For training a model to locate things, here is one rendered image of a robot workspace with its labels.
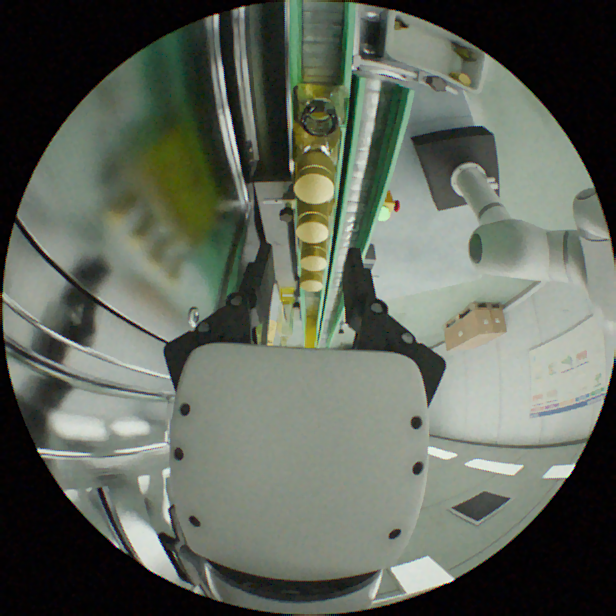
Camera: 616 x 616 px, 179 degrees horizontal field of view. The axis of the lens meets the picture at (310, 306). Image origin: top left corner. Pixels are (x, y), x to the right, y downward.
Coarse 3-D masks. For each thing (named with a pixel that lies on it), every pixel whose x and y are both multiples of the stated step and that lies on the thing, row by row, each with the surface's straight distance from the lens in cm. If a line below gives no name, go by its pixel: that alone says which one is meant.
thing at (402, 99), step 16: (400, 96) 42; (400, 112) 40; (400, 128) 39; (384, 144) 46; (400, 144) 40; (384, 160) 47; (384, 176) 44; (384, 192) 45; (368, 208) 56; (368, 224) 54; (368, 240) 55; (336, 320) 116
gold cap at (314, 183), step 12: (312, 156) 21; (324, 156) 22; (300, 168) 20; (312, 168) 19; (324, 168) 20; (300, 180) 19; (312, 180) 19; (324, 180) 19; (300, 192) 19; (312, 192) 19; (324, 192) 19
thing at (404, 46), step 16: (400, 16) 57; (400, 32) 59; (416, 32) 60; (432, 32) 62; (448, 32) 58; (384, 48) 50; (400, 48) 58; (416, 48) 59; (432, 48) 61; (448, 48) 63; (416, 64) 51; (432, 64) 60; (448, 64) 62; (464, 64) 64; (480, 64) 60; (448, 80) 54; (480, 80) 58
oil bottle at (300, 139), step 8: (296, 128) 26; (296, 136) 25; (304, 136) 25; (312, 136) 25; (328, 136) 25; (336, 136) 25; (296, 144) 25; (304, 144) 25; (312, 144) 24; (320, 144) 24; (328, 144) 25; (336, 144) 25; (296, 152) 26; (336, 152) 26; (296, 160) 26; (336, 160) 26
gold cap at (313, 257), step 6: (324, 240) 29; (306, 246) 28; (312, 246) 27; (318, 246) 27; (324, 246) 28; (306, 252) 27; (312, 252) 27; (318, 252) 27; (324, 252) 27; (300, 258) 28; (306, 258) 27; (312, 258) 27; (318, 258) 27; (324, 258) 27; (300, 264) 28; (306, 264) 28; (312, 264) 28; (318, 264) 28; (324, 264) 28; (312, 270) 29; (318, 270) 29
